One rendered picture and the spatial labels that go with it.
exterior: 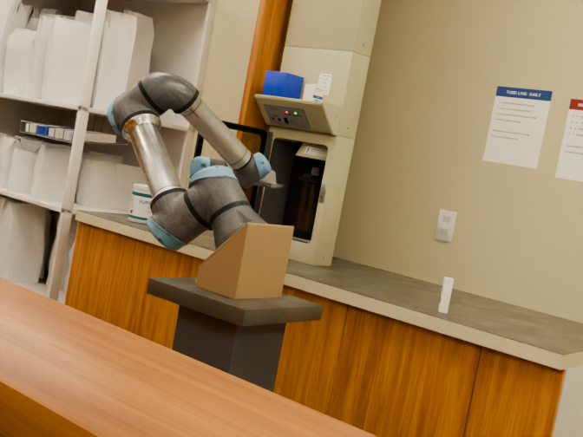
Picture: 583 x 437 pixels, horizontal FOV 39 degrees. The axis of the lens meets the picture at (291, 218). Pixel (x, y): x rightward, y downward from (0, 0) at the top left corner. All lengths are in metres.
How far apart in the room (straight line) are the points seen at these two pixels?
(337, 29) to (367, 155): 0.60
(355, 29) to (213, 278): 1.26
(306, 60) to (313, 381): 1.17
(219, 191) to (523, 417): 0.98
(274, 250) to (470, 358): 0.64
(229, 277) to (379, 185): 1.42
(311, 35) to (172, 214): 1.16
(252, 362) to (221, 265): 0.25
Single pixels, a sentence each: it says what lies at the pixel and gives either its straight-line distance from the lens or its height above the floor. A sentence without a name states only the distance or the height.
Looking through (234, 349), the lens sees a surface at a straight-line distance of 2.01.
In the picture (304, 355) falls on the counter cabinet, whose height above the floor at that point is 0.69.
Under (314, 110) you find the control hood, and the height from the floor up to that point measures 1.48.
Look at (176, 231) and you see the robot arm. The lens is 2.16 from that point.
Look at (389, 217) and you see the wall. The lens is 3.28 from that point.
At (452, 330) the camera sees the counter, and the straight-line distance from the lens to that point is 2.32.
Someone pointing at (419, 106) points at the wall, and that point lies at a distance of 3.28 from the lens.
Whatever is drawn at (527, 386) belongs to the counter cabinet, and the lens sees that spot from 2.28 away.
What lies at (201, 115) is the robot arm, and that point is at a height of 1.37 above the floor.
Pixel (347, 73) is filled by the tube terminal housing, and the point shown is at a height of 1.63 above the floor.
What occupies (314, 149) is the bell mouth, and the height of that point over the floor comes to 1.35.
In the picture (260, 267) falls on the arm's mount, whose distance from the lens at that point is 2.05.
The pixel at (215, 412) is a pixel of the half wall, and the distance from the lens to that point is 0.49.
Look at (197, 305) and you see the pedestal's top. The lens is 1.99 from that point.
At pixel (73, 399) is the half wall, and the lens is 0.48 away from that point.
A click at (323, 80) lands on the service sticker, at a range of 3.01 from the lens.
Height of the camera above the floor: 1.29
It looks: 4 degrees down
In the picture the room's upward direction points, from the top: 11 degrees clockwise
